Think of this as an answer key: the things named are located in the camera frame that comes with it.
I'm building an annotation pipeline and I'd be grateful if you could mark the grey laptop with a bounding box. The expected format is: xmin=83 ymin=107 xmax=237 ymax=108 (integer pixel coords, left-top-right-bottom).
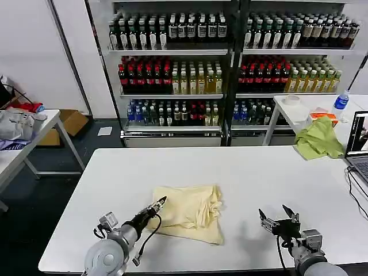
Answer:
xmin=343 ymin=110 xmax=368 ymax=185

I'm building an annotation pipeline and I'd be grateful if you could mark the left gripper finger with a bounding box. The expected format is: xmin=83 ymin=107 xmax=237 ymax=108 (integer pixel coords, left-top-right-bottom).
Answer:
xmin=145 ymin=196 xmax=168 ymax=213
xmin=148 ymin=197 xmax=168 ymax=216

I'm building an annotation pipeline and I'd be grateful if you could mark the cream yellow cloth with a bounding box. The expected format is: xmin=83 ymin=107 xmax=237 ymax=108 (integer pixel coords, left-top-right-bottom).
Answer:
xmin=145 ymin=184 xmax=225 ymax=246

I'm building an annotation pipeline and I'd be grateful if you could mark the black laptop cable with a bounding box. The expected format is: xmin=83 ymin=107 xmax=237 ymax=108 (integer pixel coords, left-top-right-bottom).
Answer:
xmin=346 ymin=166 xmax=368 ymax=221

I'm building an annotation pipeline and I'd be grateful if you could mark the small white table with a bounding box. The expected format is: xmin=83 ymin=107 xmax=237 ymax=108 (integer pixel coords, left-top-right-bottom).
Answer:
xmin=262 ymin=94 xmax=368 ymax=148

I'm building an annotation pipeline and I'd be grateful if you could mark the orange and white packet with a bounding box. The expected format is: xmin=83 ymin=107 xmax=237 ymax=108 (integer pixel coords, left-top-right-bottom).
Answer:
xmin=309 ymin=110 xmax=339 ymax=128

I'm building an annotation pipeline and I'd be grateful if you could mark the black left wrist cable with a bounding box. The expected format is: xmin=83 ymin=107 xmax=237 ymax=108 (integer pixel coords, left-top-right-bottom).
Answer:
xmin=131 ymin=214 xmax=163 ymax=266

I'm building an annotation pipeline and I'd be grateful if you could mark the drinks shelf unit with bottles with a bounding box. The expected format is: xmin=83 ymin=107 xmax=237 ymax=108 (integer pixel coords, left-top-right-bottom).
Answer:
xmin=229 ymin=0 xmax=368 ymax=147
xmin=85 ymin=0 xmax=235 ymax=148

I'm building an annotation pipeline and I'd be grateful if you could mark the green cloth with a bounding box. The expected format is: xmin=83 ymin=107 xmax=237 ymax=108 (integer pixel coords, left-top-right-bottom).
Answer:
xmin=294 ymin=116 xmax=345 ymax=161

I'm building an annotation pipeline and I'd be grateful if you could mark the white tape roll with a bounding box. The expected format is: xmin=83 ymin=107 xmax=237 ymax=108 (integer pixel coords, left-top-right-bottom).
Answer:
xmin=284 ymin=94 xmax=301 ymax=106

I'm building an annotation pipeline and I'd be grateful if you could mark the brown cardboard box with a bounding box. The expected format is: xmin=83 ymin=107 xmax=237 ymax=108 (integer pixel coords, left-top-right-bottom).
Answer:
xmin=38 ymin=109 xmax=90 ymax=147

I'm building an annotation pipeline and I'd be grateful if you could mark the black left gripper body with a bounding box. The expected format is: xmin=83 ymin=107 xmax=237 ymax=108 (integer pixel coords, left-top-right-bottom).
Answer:
xmin=131 ymin=207 xmax=154 ymax=231

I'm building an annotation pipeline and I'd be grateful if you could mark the blue striped cloth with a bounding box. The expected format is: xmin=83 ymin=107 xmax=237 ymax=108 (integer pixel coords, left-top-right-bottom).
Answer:
xmin=0 ymin=139 xmax=31 ymax=152

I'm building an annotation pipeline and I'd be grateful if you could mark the grey wall pole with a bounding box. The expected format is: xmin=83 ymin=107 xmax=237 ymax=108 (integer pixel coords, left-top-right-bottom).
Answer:
xmin=47 ymin=0 xmax=93 ymax=117

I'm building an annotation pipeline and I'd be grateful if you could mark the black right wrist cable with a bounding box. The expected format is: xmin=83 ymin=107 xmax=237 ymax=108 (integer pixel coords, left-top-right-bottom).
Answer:
xmin=275 ymin=234 xmax=294 ymax=271

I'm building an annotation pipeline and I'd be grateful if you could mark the black bag with strap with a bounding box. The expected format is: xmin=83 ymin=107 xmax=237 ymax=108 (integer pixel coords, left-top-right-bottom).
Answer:
xmin=0 ymin=75 xmax=33 ymax=109

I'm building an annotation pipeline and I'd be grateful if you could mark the white side table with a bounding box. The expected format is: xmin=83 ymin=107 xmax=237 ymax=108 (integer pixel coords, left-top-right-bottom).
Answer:
xmin=0 ymin=108 xmax=86 ymax=213

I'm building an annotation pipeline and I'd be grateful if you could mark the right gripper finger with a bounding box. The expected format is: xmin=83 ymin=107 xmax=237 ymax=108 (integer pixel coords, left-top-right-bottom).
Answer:
xmin=258 ymin=208 xmax=278 ymax=231
xmin=282 ymin=204 xmax=300 ymax=223

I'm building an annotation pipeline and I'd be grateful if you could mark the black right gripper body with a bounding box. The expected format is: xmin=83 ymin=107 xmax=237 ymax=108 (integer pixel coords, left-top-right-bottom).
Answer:
xmin=271 ymin=218 xmax=302 ymax=238

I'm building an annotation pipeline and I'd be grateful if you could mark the clear blue-label water bottle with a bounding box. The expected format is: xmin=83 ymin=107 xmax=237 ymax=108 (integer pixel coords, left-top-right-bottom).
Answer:
xmin=332 ymin=89 xmax=350 ymax=119

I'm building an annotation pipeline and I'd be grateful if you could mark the red cloth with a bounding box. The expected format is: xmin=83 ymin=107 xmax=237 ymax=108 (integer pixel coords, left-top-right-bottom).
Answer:
xmin=16 ymin=101 xmax=44 ymax=115

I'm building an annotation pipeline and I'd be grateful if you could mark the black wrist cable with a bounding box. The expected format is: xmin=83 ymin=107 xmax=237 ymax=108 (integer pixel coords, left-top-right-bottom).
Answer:
xmin=131 ymin=214 xmax=163 ymax=266
xmin=275 ymin=234 xmax=294 ymax=271

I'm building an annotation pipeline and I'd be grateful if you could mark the thin black rod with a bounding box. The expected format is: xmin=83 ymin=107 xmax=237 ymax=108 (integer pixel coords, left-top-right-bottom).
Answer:
xmin=347 ymin=54 xmax=368 ymax=93

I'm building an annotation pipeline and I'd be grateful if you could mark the grey crumpled bag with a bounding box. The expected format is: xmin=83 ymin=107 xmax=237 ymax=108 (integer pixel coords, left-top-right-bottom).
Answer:
xmin=0 ymin=110 xmax=48 ymax=141

